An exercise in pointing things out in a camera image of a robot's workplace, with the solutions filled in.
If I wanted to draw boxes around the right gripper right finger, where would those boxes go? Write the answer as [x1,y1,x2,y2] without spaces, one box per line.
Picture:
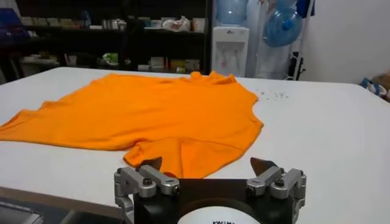
[246,156,307,224]

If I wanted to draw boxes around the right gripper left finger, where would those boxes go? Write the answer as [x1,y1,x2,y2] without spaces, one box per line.
[114,156,181,224]

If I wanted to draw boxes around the orange t-shirt white logo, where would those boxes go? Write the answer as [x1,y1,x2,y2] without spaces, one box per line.
[0,70,264,179]

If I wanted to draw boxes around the scattered dark crumbs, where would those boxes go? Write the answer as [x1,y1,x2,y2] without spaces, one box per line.
[255,88,291,102]

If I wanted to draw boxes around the yellow green product box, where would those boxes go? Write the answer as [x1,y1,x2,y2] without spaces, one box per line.
[169,59,186,72]

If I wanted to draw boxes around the green vegetable bag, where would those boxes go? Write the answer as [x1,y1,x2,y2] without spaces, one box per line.
[101,52,119,66]

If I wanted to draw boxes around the blue white bag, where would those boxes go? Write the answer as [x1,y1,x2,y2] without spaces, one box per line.
[360,77,388,98]

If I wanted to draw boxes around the black shelving unit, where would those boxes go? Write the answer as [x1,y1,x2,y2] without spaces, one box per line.
[0,0,213,80]

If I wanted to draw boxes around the white metal jug rack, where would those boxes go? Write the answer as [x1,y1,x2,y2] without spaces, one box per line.
[252,0,315,82]

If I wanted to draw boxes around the white water dispenser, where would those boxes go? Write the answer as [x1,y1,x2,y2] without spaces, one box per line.
[211,26,250,78]

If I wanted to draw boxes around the white plastic food bag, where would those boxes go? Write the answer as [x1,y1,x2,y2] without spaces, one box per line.
[161,15,192,33]

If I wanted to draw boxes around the blue drink bottle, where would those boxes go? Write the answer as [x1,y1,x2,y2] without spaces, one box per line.
[81,9,93,28]

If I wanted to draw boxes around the dark blue hanging cloth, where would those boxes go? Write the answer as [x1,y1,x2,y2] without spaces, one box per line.
[296,0,316,18]

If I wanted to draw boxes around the blue labelled water jug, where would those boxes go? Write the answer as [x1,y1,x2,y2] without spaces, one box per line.
[215,0,249,26]

